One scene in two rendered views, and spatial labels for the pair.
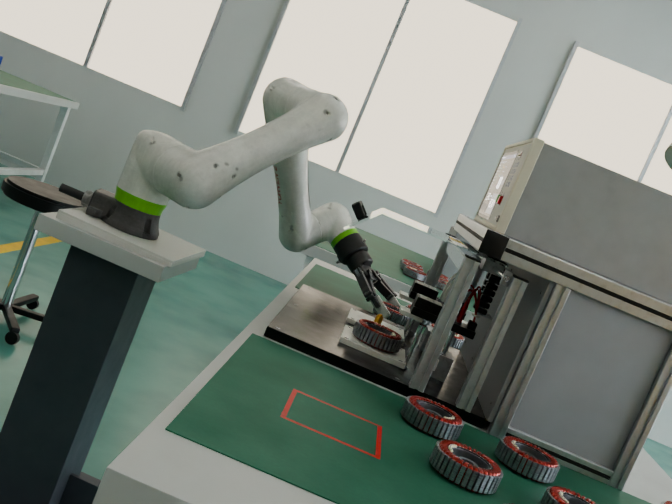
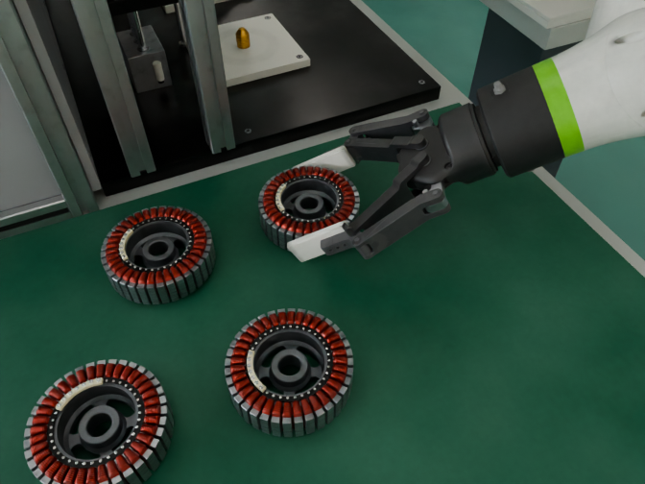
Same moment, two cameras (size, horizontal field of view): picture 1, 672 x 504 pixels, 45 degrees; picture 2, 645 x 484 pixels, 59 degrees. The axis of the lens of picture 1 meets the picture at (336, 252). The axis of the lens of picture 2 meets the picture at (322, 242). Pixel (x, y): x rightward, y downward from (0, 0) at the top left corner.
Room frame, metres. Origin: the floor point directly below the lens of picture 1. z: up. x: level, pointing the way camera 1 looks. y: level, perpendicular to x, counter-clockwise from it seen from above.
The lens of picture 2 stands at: (2.76, -0.41, 1.22)
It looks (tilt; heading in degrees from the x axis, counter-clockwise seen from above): 49 degrees down; 153
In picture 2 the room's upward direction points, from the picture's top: straight up
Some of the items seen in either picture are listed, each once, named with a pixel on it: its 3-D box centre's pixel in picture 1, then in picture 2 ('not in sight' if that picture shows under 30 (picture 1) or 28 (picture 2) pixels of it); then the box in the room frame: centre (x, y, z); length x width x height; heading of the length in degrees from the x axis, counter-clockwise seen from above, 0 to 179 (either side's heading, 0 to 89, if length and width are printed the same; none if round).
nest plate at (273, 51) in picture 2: (375, 326); (244, 49); (2.02, -0.16, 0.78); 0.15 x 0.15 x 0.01; 88
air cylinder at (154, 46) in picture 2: (432, 340); (144, 58); (2.01, -0.31, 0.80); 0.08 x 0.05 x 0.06; 178
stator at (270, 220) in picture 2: (391, 313); (309, 207); (2.35, -0.22, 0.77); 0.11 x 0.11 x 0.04
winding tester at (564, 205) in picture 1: (580, 216); not in sight; (1.87, -0.48, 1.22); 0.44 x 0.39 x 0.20; 178
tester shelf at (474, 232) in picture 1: (555, 265); not in sight; (1.88, -0.48, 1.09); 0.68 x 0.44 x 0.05; 178
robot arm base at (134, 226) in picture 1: (112, 207); not in sight; (1.99, 0.55, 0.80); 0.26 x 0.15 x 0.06; 96
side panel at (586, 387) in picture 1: (587, 386); not in sight; (1.56, -0.55, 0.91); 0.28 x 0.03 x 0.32; 88
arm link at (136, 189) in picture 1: (155, 172); not in sight; (1.98, 0.49, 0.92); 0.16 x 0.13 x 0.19; 50
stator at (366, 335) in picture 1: (377, 335); not in sight; (1.77, -0.16, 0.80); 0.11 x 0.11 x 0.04
